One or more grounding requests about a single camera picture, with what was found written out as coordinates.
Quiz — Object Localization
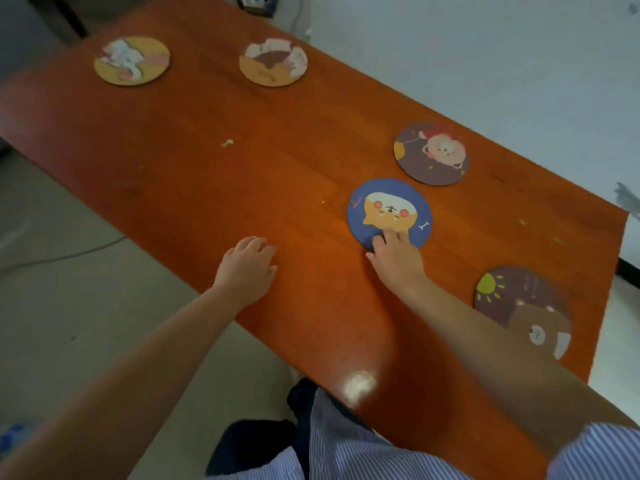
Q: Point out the yellow cat coaster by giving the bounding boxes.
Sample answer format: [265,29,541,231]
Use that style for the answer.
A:
[239,38,309,88]

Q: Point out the person's left hand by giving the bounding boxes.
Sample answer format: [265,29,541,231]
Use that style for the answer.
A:
[212,237,279,308]

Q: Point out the person's right hand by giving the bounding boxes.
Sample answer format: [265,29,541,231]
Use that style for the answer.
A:
[365,229,429,295]

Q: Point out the person's right forearm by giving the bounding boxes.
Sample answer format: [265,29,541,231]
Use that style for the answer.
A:
[397,279,639,458]

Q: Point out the yellow rabbit coaster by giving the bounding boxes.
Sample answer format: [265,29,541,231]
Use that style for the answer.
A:
[93,36,171,87]

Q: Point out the blue striped shirt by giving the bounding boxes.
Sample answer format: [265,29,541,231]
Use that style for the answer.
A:
[207,389,640,480]

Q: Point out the dark blue trousers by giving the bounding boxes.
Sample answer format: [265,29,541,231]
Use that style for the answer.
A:
[205,377,321,478]

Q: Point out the dark box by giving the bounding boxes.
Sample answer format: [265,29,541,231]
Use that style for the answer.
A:
[235,0,279,18]

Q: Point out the orange wooden table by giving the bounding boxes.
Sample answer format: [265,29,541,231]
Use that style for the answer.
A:
[0,0,630,480]

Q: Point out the blue dog coaster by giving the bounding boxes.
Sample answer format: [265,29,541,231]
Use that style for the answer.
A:
[347,178,433,252]

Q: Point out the grey floor cable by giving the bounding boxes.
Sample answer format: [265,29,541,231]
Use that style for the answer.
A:
[0,234,129,277]

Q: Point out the purple pig coaster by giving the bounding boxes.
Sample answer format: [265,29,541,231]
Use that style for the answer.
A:
[393,122,470,187]

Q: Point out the purple bear coaster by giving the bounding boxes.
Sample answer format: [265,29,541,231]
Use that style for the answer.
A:
[473,266,573,361]

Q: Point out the person's left forearm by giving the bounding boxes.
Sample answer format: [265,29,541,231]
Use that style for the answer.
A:
[0,287,239,480]

